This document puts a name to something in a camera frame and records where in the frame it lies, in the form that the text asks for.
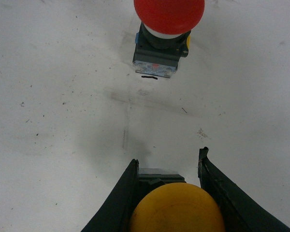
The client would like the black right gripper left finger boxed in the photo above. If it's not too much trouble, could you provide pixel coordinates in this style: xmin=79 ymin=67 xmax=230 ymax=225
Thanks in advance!
xmin=82 ymin=159 xmax=139 ymax=232

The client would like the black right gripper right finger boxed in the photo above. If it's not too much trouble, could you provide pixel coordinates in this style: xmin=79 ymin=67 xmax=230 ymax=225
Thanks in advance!
xmin=198 ymin=147 xmax=290 ymax=232

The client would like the yellow mushroom push button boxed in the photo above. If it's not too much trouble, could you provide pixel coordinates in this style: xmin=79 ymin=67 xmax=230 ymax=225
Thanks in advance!
xmin=129 ymin=168 xmax=226 ymax=232

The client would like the red mushroom push button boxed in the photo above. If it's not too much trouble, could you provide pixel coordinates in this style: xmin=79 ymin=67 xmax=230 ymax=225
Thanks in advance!
xmin=132 ymin=0 xmax=205 ymax=78

